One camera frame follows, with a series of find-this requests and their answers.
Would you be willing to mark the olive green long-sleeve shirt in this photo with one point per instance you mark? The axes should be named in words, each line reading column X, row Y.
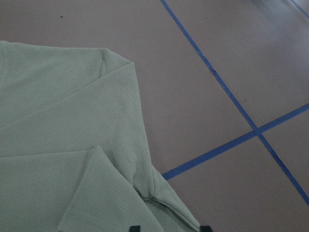
column 74, row 155

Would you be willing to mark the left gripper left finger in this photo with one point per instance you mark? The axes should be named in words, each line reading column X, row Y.
column 135, row 228

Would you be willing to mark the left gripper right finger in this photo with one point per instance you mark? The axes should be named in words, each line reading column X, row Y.
column 205, row 228

